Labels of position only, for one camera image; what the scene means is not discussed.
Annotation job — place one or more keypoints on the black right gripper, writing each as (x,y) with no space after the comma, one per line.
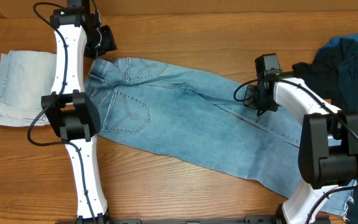
(260,101)

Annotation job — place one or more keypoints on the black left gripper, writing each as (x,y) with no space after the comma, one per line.
(105,42)

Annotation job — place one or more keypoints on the medium blue denim jeans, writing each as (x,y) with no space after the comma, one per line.
(192,115)

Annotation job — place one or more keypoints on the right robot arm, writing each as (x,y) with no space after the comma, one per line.
(328,152)

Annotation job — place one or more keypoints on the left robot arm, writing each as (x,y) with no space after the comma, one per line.
(74,118)

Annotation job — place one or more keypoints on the folded light blue jeans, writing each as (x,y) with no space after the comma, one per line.
(25,76)

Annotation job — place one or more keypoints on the dark navy garment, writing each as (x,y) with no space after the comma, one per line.
(333,74)

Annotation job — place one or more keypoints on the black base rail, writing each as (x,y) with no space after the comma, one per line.
(191,221)

